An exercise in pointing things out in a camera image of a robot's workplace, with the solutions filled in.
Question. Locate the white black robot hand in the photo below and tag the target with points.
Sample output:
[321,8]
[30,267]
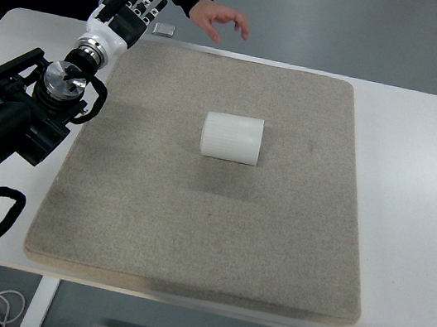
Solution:
[111,29]

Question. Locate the white ribbed cup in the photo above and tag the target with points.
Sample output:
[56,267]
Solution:
[232,138]

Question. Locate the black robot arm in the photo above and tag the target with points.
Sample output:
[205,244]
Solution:
[39,98]

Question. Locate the person's bare hand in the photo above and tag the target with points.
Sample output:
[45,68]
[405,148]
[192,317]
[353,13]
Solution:
[206,13]

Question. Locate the small silver floor plate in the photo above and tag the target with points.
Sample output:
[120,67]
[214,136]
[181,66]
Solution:
[164,29]

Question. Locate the beige felt mat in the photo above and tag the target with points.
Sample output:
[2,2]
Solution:
[136,203]

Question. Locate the white table leg left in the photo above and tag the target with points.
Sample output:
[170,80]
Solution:
[37,309]

